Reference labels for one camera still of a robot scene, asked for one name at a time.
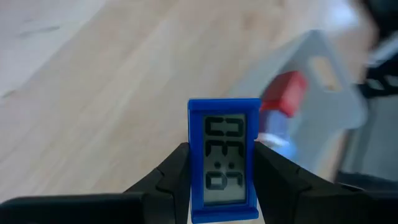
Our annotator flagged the blue digital clock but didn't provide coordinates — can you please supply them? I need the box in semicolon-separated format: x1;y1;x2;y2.
187;98;261;224

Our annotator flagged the grey plastic tray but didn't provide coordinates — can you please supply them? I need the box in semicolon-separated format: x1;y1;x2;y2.
229;29;368;181

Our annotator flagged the small red plug charger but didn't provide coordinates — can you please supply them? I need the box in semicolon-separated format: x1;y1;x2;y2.
260;70;309;118

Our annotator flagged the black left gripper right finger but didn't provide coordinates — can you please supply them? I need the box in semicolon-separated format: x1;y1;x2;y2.
253;141;313;224

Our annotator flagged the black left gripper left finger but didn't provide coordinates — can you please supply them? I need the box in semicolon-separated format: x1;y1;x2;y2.
123;142;191;224

